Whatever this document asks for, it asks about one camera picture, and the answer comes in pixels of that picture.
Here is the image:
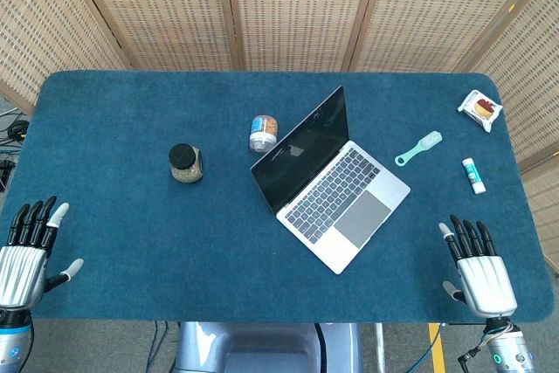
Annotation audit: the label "glass jar with black lid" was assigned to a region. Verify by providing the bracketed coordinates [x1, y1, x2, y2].
[168, 143, 206, 183]

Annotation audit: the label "clear plastic snack jar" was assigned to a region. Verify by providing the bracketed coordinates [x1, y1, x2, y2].
[248, 114, 280, 155]

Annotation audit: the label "blue cable under table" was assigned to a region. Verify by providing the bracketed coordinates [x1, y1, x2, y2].
[147, 321, 170, 373]

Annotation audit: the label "woven bamboo folding screen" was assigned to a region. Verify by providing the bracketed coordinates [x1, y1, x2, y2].
[0, 0, 559, 273]

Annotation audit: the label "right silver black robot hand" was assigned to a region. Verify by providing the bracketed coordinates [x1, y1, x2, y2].
[438, 214, 519, 318]

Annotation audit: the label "yellow floor tape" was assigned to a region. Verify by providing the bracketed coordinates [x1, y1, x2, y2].
[427, 322, 448, 373]

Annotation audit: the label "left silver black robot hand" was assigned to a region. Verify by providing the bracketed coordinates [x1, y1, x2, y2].
[0, 196, 85, 309]

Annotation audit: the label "mint green brush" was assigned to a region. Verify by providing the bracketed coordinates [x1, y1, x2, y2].
[394, 130, 443, 168]

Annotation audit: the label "blue table mat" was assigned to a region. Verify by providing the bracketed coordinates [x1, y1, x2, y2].
[0, 69, 556, 324]

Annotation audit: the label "white packaged snack cake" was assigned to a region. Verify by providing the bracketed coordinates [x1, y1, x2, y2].
[457, 89, 504, 134]

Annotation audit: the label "black cables on floor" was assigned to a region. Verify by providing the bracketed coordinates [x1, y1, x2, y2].
[0, 108, 31, 193]

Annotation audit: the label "silver laptop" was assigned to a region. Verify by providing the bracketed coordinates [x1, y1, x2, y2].
[250, 85, 411, 276]

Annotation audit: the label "white green glue stick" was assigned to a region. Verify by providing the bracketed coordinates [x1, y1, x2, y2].
[461, 157, 487, 195]

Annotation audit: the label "silver robot torso base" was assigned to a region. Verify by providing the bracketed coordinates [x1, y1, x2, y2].
[172, 321, 364, 373]

